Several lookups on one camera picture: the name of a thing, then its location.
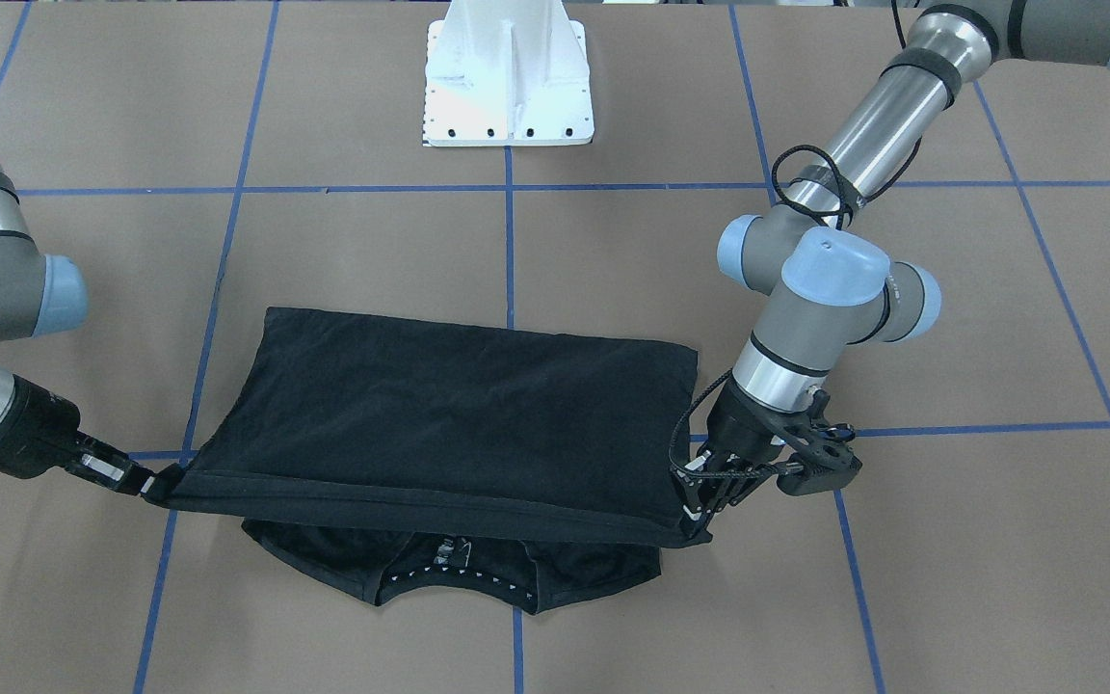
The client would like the black printed t-shirt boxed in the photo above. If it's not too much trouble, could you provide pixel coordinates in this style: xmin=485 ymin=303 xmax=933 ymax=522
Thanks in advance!
xmin=147 ymin=306 xmax=712 ymax=614

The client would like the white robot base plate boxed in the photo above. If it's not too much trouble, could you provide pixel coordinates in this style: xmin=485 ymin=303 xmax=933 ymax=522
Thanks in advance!
xmin=422 ymin=1 xmax=595 ymax=147

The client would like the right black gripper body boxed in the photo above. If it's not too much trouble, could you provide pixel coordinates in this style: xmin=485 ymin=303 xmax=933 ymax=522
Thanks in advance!
xmin=0 ymin=375 xmax=80 ymax=480

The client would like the blue tape line lengthwise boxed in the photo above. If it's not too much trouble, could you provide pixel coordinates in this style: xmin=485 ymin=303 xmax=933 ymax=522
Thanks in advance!
xmin=132 ymin=1 xmax=282 ymax=693

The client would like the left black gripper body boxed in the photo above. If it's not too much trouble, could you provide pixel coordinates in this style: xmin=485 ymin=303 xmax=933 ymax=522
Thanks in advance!
xmin=704 ymin=381 xmax=862 ymax=502

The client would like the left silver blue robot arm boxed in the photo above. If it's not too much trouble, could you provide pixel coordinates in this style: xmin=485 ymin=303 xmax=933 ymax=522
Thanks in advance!
xmin=672 ymin=1 xmax=1110 ymax=537

